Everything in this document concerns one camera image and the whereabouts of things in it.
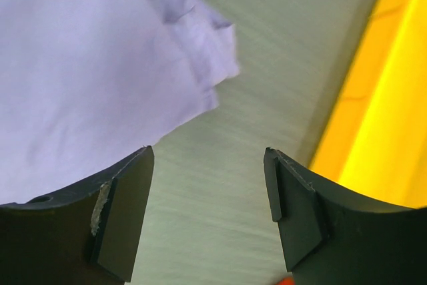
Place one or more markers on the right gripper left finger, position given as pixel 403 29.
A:
pixel 85 233

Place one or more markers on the purple t shirt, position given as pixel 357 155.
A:
pixel 85 83

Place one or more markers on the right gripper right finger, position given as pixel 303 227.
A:
pixel 333 235

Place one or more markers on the yellow plastic tray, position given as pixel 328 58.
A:
pixel 375 139

